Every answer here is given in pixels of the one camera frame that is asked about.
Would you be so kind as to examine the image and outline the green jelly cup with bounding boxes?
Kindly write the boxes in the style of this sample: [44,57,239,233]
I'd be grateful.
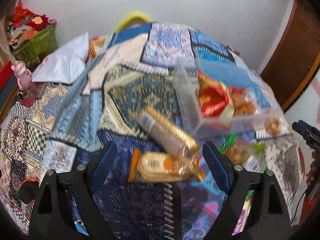
[223,140,265,165]

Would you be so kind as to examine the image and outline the beige cracker pack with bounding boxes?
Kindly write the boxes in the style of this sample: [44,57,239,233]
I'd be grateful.
[127,148,205,183]

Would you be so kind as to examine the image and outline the purple label biscuit pack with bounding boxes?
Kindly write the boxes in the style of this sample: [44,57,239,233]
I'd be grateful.
[232,196,253,235]

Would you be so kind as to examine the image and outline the peanut brittle snack pack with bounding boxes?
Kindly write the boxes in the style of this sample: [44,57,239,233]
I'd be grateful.
[231,93,257,116]

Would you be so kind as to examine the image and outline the clear plastic storage box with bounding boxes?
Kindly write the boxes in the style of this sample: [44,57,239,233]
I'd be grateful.
[173,57,290,140]

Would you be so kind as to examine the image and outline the gold round biscuit roll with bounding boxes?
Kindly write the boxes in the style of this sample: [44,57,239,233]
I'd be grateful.
[136,106,200,158]

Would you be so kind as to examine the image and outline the red snack packet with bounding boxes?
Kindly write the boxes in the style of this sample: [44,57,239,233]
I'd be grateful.
[198,70,234,118]

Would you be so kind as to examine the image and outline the person right hand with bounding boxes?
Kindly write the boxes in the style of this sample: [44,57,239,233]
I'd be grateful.
[306,151,320,186]

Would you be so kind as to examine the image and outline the wooden door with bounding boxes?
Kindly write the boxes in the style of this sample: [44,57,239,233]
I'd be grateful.
[260,0,319,111]

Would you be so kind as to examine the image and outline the patchwork blue bed quilt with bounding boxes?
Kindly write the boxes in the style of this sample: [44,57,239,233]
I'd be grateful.
[1,22,304,239]

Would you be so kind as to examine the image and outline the white pillow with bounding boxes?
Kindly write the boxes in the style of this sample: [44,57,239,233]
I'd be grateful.
[31,32,89,85]

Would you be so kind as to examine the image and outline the pink pig toy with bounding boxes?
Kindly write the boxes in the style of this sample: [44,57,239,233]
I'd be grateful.
[11,61,31,91]

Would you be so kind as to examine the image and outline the green storage bin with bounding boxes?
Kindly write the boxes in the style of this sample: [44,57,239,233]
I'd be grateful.
[14,25,58,68]

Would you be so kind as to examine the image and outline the red box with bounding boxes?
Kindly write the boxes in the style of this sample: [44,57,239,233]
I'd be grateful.
[0,61,13,91]

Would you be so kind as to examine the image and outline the yellow hoop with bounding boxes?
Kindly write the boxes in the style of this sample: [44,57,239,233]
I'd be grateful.
[115,11,152,33]

